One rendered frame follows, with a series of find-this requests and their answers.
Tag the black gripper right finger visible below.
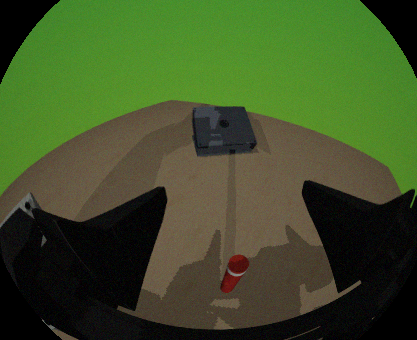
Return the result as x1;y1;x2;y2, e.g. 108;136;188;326
301;181;414;294

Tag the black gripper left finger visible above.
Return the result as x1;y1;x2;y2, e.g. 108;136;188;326
31;187;167;311

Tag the red peg with white band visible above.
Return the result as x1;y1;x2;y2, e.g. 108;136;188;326
220;255;249;292

